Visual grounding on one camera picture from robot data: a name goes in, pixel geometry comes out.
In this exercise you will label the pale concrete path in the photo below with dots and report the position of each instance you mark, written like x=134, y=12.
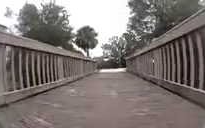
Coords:
x=112, y=70

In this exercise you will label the palm tree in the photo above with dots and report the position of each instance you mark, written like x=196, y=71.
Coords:
x=86, y=37

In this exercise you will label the wooden bridge deck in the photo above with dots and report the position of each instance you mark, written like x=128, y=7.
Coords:
x=103, y=100

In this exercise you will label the cluster of dark trees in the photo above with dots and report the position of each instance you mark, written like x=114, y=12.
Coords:
x=156, y=16
x=45, y=25

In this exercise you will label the wooden bridge railing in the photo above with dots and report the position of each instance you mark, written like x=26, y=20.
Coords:
x=186, y=28
x=30, y=43

